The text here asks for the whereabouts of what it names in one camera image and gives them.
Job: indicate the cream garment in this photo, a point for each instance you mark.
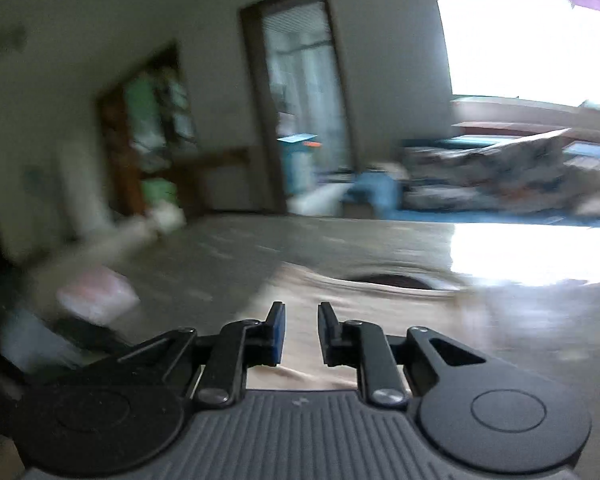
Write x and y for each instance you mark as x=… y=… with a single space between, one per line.
x=300 y=310

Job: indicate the round black induction cooker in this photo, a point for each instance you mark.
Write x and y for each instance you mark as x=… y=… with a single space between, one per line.
x=390 y=281

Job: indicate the window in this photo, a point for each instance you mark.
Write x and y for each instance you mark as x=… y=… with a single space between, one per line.
x=525 y=40

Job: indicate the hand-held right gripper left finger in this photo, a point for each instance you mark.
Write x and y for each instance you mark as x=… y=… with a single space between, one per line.
x=278 y=333

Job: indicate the dark wooden door frame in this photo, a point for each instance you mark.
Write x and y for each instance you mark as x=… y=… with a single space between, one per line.
x=252 y=110

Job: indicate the blue towel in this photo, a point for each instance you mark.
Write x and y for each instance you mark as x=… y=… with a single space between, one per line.
x=377 y=192

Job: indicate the wooden counter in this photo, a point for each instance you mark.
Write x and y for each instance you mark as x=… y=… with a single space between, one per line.
x=220 y=180

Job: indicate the pink tissue pack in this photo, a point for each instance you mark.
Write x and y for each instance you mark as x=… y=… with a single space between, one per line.
x=97 y=296

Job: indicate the teal sofa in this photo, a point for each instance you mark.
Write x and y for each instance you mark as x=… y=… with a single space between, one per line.
x=505 y=217

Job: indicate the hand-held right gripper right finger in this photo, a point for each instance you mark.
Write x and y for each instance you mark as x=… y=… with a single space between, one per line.
x=323 y=333

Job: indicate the wooden display cabinet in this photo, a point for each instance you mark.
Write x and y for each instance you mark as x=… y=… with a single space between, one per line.
x=145 y=135

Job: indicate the white refrigerator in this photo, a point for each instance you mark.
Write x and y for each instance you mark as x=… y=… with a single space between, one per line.
x=82 y=190

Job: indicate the blue and white kitchen cabinet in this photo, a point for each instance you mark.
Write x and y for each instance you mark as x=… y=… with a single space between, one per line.
x=295 y=165

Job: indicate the quilted star table cover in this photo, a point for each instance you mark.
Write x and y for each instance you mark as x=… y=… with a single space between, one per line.
x=220 y=255

